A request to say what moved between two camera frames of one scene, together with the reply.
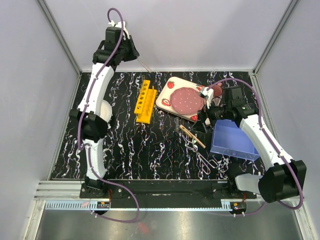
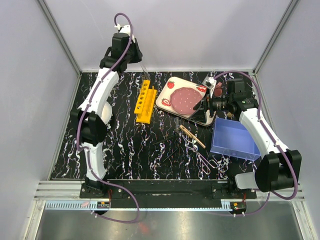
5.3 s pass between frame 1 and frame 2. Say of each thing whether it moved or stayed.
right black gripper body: moved
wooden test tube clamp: stayed
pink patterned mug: stayed
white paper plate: stayed
